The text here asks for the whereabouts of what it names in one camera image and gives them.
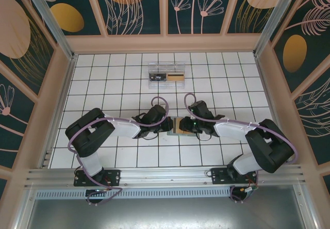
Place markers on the orange gold VIP card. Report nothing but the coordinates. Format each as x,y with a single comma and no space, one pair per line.
178,126

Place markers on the green leather card holder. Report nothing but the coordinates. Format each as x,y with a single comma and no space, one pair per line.
171,134

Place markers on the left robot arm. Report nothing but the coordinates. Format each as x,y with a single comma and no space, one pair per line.
123,128

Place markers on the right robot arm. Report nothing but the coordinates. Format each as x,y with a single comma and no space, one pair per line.
232,129

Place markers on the black VIP card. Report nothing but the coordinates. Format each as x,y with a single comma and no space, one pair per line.
157,77

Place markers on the gold card with dark stripe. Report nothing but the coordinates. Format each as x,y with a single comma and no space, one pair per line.
176,78

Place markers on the clear acrylic card stand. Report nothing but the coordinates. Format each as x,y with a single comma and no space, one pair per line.
167,66

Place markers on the teal panel pink flowers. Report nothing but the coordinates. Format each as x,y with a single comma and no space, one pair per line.
219,25

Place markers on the grey metal sheet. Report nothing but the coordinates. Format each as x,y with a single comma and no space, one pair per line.
165,213

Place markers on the teal panel gold circle leaves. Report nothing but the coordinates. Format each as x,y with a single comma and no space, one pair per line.
154,20

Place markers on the small black controller board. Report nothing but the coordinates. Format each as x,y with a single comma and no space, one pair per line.
95,193

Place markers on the teal panel gold oval leaves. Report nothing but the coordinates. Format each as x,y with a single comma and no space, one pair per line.
309,46

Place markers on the teal panel small gold oval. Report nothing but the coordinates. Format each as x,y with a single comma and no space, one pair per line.
85,7

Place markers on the teal panel single pink flower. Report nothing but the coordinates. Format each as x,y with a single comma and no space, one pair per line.
15,126

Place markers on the teal panel large pale oval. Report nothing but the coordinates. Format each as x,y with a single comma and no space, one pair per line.
15,33

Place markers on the aluminium mounting rail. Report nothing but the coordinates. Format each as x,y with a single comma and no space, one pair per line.
165,177

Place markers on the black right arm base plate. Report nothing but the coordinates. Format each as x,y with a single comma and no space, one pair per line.
219,176

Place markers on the aluminium table side rail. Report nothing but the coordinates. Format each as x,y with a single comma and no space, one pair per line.
58,110
269,97

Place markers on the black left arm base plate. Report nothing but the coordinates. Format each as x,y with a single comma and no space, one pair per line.
113,177

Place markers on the aluminium corner post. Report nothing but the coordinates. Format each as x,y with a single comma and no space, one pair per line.
50,20
275,20

